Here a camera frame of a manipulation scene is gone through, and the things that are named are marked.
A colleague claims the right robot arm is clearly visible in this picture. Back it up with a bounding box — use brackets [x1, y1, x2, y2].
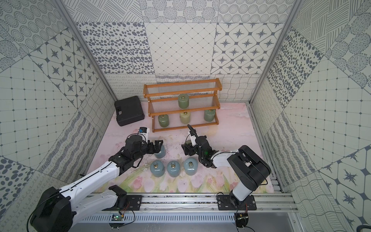
[181, 133, 271, 204]

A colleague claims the right controller board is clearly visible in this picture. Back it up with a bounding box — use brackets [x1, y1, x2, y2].
[235, 213, 249, 228]

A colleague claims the blue canister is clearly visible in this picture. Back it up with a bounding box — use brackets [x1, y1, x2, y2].
[167, 160, 181, 178]
[150, 160, 165, 177]
[184, 158, 198, 176]
[154, 145, 166, 159]

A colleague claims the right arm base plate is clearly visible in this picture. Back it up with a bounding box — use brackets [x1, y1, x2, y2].
[216, 194, 257, 211]

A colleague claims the black plastic case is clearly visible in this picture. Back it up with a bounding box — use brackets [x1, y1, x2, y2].
[115, 96, 145, 126]

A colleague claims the controller board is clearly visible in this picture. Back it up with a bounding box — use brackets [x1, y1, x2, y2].
[235, 213, 249, 228]
[109, 214, 125, 229]

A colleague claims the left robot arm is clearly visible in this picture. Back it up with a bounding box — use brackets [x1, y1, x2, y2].
[26, 133, 163, 232]

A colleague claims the left controller board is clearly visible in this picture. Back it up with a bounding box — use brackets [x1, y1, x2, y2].
[109, 214, 125, 229]

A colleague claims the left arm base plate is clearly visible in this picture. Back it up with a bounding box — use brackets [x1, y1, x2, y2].
[104, 195, 143, 211]

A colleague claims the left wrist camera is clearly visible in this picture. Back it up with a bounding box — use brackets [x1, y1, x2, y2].
[138, 127, 150, 142]

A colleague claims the light green canister bottom centre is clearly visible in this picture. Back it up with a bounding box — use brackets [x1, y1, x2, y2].
[180, 112, 191, 125]

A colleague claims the wooden three-tier shelf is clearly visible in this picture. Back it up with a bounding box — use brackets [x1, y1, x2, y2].
[143, 78, 222, 132]

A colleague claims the aluminium mounting rail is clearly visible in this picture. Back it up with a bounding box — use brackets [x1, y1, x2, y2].
[72, 193, 299, 214]

